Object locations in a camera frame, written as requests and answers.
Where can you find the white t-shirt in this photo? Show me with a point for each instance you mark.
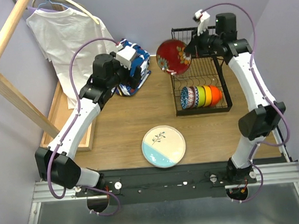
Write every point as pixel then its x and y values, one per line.
pixel 71 47

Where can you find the green bowl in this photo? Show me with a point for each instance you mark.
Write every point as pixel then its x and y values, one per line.
pixel 202 99

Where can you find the red floral plate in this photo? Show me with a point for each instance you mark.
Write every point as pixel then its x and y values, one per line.
pixel 171 58

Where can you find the white and blue plate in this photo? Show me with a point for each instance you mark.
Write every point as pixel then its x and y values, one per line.
pixel 163 146

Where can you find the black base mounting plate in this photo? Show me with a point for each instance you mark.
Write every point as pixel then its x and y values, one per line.
pixel 188 181

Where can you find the wooden clothes rack frame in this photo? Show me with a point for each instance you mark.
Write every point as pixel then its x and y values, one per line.
pixel 25 66

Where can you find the blue patterned cloth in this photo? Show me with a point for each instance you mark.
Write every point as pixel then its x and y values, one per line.
pixel 142 59

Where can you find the aluminium rail frame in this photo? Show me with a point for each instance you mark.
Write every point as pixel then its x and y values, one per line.
pixel 274 171

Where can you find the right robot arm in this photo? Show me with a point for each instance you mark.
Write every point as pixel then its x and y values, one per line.
pixel 264 112

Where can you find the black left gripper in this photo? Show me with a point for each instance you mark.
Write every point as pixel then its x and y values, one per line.
pixel 135 73

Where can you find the black wire dish rack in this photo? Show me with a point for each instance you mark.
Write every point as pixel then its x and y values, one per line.
pixel 204 70

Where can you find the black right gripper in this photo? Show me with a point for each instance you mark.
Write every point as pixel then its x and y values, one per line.
pixel 193 48

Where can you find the orange-red bowl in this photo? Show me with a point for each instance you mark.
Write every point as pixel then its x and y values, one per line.
pixel 216 95

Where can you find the yellow bowl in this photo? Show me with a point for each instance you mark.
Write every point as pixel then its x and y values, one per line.
pixel 208 95

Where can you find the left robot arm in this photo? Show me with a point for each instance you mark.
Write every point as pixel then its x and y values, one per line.
pixel 56 162

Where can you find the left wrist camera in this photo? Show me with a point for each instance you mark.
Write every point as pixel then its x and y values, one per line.
pixel 126 56

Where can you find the red patterned bowl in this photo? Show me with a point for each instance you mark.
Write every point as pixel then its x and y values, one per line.
pixel 188 98

